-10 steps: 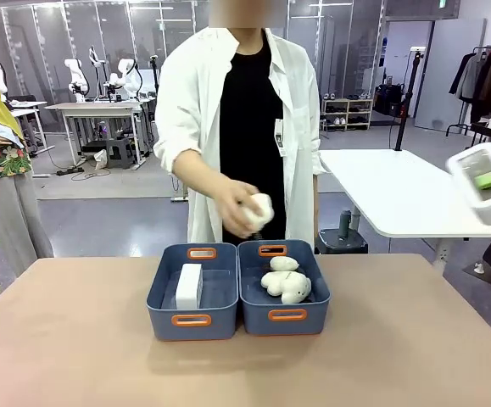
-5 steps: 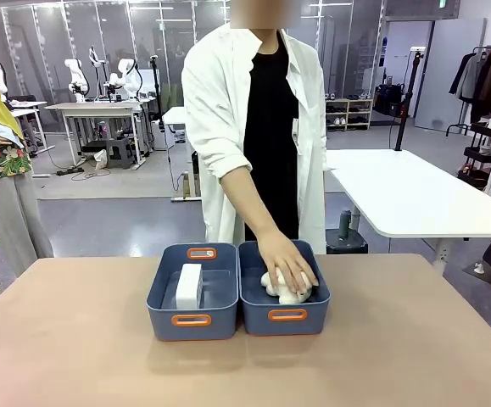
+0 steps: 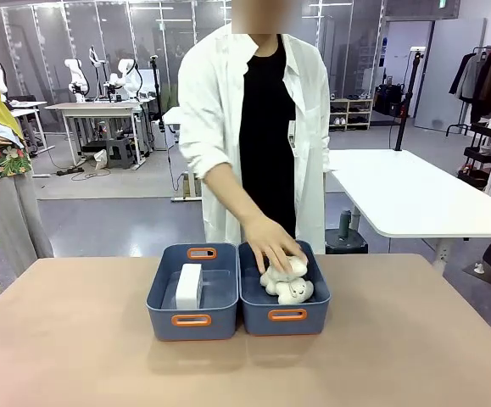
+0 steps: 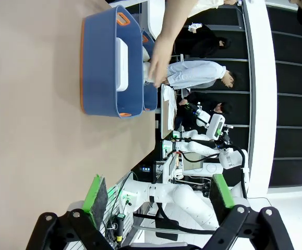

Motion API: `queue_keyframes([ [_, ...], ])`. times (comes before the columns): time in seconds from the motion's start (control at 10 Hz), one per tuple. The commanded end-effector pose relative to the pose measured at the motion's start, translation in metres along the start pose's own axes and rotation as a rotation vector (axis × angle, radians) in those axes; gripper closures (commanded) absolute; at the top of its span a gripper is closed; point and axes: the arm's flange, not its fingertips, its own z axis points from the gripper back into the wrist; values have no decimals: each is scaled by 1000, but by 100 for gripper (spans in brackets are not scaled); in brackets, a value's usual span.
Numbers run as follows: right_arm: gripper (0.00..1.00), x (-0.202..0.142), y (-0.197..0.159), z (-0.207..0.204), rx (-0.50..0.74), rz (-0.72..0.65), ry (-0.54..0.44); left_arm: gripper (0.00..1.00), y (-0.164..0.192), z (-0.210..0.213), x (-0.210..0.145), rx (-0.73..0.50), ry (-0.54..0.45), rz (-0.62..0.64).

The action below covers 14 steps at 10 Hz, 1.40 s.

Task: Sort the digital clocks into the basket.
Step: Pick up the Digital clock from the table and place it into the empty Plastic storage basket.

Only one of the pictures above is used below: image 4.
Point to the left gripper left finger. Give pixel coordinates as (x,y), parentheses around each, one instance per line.
(94,198)

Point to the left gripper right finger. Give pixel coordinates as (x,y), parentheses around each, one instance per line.
(221,198)

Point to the person's left hand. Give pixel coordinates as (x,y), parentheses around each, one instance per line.
(161,60)

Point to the bystander in black clothes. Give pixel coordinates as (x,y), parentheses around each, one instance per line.
(205,41)

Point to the person's left forearm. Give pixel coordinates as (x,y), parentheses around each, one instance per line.
(178,18)

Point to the person in white shirt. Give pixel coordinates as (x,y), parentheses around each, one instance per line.
(208,4)

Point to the white digital clock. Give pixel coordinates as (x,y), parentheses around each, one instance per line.
(122,65)

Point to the bystander in light shirt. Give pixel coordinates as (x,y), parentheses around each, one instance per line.
(195,74)

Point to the large white table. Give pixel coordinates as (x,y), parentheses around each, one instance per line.
(156,18)

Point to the black handheld scanner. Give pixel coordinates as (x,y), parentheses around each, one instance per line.
(119,229)

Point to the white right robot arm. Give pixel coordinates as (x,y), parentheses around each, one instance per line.
(187,198)

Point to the masked bystander in black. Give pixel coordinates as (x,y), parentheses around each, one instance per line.
(205,104)

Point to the brown background table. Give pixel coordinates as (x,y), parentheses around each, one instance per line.
(165,117)

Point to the white robot arm green light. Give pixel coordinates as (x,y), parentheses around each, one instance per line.
(214,126)

